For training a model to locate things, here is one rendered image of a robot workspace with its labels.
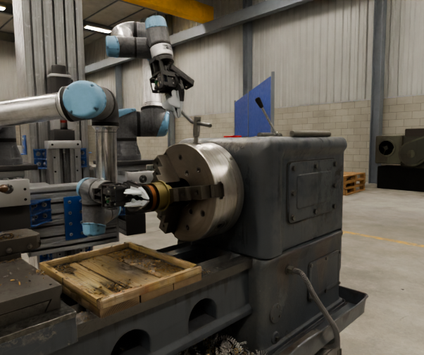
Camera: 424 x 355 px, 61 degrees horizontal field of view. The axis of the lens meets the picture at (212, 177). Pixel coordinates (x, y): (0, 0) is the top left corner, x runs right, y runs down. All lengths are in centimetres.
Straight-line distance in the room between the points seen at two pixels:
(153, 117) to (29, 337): 113
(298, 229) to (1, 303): 95
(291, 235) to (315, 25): 1193
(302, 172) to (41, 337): 93
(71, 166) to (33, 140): 19
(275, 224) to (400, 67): 1047
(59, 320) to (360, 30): 1185
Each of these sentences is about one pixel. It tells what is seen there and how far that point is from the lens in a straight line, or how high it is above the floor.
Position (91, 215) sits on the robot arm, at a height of 100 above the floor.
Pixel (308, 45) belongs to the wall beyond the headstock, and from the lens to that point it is 1299.
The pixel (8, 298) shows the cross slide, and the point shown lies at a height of 97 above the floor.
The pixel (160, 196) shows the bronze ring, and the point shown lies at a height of 109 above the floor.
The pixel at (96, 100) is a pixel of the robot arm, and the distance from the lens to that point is 120.
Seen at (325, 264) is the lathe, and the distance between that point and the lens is 153.
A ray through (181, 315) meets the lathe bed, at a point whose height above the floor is 77.
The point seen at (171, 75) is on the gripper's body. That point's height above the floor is 146.
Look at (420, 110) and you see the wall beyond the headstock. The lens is 1115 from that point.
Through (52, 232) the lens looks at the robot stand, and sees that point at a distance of 158.
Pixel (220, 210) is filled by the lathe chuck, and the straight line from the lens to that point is 106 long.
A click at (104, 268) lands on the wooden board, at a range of 110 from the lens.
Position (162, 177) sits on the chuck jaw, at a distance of 112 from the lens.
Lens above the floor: 124
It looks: 6 degrees down
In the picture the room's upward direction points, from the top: 1 degrees counter-clockwise
